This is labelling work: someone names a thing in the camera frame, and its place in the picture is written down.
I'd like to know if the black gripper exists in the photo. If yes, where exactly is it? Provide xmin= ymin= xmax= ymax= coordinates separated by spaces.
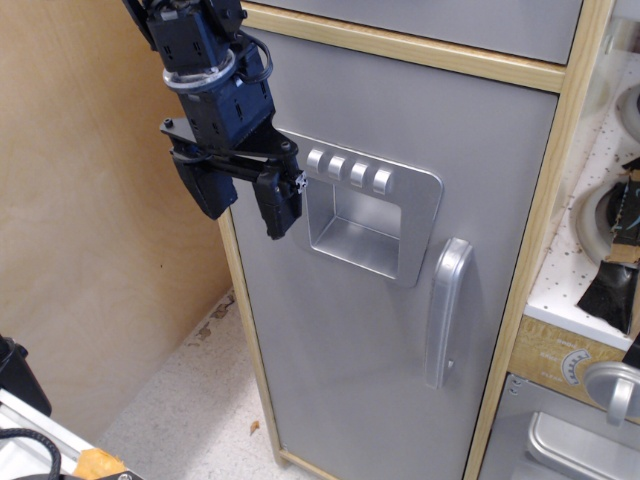
xmin=161 ymin=74 xmax=306 ymax=240

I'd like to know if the silver fridge door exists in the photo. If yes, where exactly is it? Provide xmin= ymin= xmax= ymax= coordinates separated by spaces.
xmin=231 ymin=33 xmax=557 ymax=479

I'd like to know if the silver fridge door handle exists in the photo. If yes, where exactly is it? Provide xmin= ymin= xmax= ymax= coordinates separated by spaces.
xmin=424 ymin=237 xmax=473 ymax=389

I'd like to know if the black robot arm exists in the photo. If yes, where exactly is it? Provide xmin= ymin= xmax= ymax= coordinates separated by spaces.
xmin=124 ymin=1 xmax=306 ymax=240

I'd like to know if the silver dispenser panel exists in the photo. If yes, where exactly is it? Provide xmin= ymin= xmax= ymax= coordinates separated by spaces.
xmin=282 ymin=130 xmax=444 ymax=287

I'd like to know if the black box lower left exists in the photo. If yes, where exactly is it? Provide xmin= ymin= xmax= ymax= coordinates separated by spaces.
xmin=1 ymin=337 xmax=52 ymax=417

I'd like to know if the orange tape piece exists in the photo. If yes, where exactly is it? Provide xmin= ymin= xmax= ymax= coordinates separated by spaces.
xmin=73 ymin=448 xmax=127 ymax=479

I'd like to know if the silver upper freezer door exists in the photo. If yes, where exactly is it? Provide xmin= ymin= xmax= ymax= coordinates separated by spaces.
xmin=266 ymin=0 xmax=582 ymax=64

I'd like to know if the white speckled stove top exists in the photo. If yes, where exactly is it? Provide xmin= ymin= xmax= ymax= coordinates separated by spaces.
xmin=524 ymin=14 xmax=640 ymax=351

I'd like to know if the silver oven door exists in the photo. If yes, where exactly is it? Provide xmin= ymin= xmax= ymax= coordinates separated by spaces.
xmin=479 ymin=374 xmax=639 ymax=480

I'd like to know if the silver oven knob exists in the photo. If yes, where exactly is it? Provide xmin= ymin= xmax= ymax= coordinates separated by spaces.
xmin=584 ymin=361 xmax=639 ymax=427

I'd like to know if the wooden toy kitchen frame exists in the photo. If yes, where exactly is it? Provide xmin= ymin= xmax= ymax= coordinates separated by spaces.
xmin=244 ymin=1 xmax=615 ymax=479

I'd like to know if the black braided cable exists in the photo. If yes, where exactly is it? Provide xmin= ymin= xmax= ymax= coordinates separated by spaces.
xmin=0 ymin=427 xmax=64 ymax=480

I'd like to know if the aluminium rail lower left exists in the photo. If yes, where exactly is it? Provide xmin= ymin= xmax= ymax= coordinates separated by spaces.
xmin=1 ymin=389 xmax=92 ymax=479

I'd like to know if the grey stove burner ring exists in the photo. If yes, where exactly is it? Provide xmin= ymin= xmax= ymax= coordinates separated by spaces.
xmin=574 ymin=179 xmax=640 ymax=266

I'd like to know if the upper grey burner ring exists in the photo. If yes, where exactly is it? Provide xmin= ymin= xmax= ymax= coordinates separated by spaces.
xmin=613 ymin=82 xmax=640 ymax=136

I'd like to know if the silver oven door handle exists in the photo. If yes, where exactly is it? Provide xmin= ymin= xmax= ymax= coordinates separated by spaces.
xmin=526 ymin=412 xmax=639 ymax=479

